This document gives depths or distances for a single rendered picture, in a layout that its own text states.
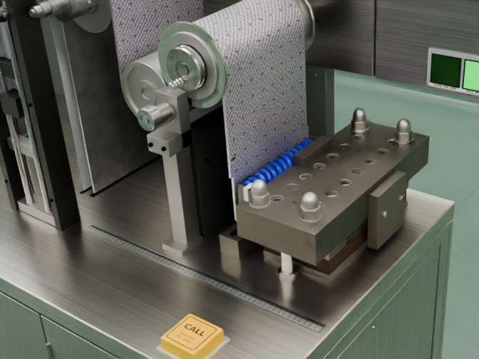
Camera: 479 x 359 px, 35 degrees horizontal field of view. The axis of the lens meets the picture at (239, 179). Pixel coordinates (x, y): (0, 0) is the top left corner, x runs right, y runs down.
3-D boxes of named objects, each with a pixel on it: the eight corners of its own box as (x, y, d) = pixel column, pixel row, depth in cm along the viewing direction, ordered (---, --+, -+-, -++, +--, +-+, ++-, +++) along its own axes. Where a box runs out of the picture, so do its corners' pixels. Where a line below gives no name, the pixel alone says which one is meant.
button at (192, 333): (161, 349, 116) (159, 337, 115) (191, 324, 121) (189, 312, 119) (195, 367, 112) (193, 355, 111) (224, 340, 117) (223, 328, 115)
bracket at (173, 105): (160, 250, 139) (138, 98, 124) (184, 233, 144) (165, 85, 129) (180, 258, 137) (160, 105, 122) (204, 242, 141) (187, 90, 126)
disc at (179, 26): (162, 98, 131) (152, 16, 124) (165, 97, 131) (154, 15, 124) (229, 116, 123) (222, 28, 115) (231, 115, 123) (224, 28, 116)
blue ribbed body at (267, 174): (238, 197, 133) (237, 180, 131) (306, 149, 147) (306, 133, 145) (254, 203, 131) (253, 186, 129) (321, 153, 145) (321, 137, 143)
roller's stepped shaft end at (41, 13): (26, 21, 128) (23, 3, 126) (54, 11, 132) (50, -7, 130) (38, 23, 126) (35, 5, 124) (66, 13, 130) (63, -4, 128)
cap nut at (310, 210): (294, 218, 122) (294, 194, 119) (307, 208, 124) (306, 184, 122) (313, 225, 120) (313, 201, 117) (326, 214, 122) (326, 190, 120)
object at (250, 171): (234, 219, 135) (231, 176, 130) (307, 166, 150) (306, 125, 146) (237, 221, 135) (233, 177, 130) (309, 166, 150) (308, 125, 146)
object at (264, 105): (229, 177, 130) (220, 77, 121) (304, 126, 146) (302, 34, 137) (231, 178, 130) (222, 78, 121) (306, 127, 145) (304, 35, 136)
